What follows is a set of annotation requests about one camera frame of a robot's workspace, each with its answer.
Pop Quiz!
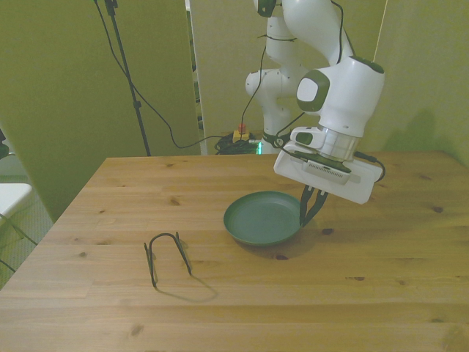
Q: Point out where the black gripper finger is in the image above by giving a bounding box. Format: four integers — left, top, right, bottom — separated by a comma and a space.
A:
304, 189, 328, 225
299, 185, 311, 225

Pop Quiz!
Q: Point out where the black tripod stand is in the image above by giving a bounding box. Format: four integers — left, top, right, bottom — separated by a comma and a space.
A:
104, 0, 152, 157

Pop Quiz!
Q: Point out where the black tripod cable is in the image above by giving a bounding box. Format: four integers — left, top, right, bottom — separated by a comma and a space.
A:
93, 0, 224, 150

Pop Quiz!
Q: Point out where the black robot camera cable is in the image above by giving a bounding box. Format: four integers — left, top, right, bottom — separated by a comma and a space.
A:
240, 34, 307, 128

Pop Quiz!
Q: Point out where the yellow emergency stop button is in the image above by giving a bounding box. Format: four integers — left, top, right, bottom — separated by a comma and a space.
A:
232, 123, 251, 144

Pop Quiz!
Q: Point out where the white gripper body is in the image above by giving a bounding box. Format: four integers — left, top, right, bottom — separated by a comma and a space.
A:
273, 143, 381, 205

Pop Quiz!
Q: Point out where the black coiled cable bundle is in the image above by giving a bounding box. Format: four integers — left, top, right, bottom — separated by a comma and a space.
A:
214, 135, 261, 155

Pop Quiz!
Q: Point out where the dark green plate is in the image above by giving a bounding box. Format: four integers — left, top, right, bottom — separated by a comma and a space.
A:
223, 191, 305, 247

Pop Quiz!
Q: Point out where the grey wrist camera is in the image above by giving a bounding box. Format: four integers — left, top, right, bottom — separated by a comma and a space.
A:
292, 150, 362, 187

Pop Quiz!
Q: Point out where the black bent metal clip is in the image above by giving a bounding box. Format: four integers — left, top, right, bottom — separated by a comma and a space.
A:
143, 231, 193, 287

